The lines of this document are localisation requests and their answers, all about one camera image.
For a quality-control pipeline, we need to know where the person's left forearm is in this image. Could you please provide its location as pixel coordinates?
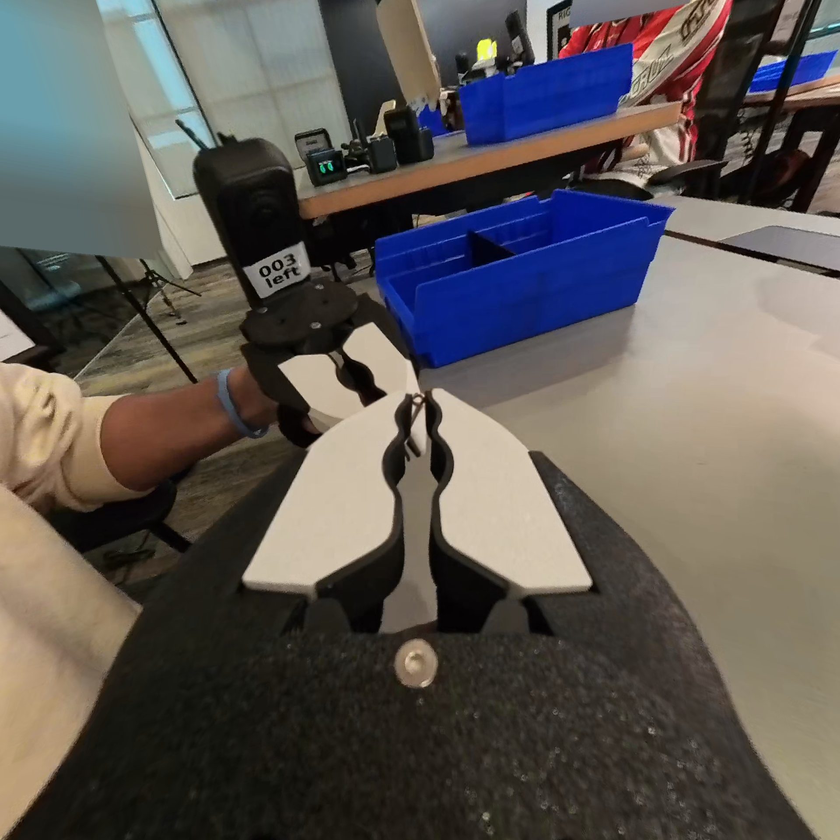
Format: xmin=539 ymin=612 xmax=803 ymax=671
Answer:
xmin=0 ymin=362 xmax=280 ymax=514

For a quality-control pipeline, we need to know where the black backpack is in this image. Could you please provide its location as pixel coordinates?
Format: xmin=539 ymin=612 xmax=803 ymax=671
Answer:
xmin=748 ymin=150 xmax=818 ymax=198

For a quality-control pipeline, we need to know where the black case green display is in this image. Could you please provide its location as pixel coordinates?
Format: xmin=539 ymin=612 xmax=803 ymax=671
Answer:
xmin=294 ymin=128 xmax=347 ymax=188

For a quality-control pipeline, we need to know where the person's cream sweater torso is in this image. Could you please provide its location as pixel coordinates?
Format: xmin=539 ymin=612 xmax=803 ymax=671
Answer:
xmin=0 ymin=486 xmax=144 ymax=834

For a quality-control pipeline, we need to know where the long metal bolt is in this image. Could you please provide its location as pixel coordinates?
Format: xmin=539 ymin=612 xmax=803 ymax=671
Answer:
xmin=402 ymin=391 xmax=429 ymax=458

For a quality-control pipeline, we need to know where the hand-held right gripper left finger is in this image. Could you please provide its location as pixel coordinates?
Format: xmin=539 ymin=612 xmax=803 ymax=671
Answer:
xmin=241 ymin=390 xmax=414 ymax=634

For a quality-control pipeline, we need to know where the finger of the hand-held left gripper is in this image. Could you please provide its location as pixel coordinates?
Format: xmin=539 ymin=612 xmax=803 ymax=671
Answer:
xmin=338 ymin=322 xmax=421 ymax=403
xmin=277 ymin=351 xmax=388 ymax=434

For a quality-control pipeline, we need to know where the dark table inset panel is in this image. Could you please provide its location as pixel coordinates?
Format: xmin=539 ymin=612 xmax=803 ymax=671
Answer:
xmin=718 ymin=225 xmax=840 ymax=273

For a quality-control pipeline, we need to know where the wooden office desk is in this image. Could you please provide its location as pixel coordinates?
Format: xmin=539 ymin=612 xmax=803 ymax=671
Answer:
xmin=295 ymin=100 xmax=685 ymax=221

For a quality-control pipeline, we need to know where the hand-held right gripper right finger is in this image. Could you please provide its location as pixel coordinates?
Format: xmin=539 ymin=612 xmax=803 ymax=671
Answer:
xmin=422 ymin=389 xmax=596 ymax=634

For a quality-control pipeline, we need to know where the black charger box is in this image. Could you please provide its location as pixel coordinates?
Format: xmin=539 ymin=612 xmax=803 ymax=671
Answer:
xmin=382 ymin=105 xmax=435 ymax=166

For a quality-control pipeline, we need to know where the blue plastic divided bin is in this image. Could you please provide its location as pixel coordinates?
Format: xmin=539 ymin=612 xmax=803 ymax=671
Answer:
xmin=374 ymin=189 xmax=677 ymax=370

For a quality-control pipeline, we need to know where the small blue plastic bin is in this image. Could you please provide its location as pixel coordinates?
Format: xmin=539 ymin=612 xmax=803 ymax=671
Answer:
xmin=415 ymin=104 xmax=468 ymax=139

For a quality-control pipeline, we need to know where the blue wristband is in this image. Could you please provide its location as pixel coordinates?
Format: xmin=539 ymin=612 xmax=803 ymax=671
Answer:
xmin=215 ymin=367 xmax=270 ymax=441

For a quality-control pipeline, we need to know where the black office chair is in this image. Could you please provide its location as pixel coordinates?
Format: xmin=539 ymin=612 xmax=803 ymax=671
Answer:
xmin=646 ymin=0 xmax=788 ymax=198
xmin=46 ymin=459 xmax=196 ymax=559

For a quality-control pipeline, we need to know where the black monitor screen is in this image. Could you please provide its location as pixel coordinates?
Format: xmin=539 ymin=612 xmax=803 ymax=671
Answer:
xmin=320 ymin=0 xmax=529 ymax=116

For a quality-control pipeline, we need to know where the wooden display board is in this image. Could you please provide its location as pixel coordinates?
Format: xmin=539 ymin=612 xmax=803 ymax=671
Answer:
xmin=375 ymin=0 xmax=442 ymax=109

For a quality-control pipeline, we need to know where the large blue plastic bin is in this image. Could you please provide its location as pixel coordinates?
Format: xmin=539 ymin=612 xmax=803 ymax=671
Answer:
xmin=458 ymin=42 xmax=636 ymax=147

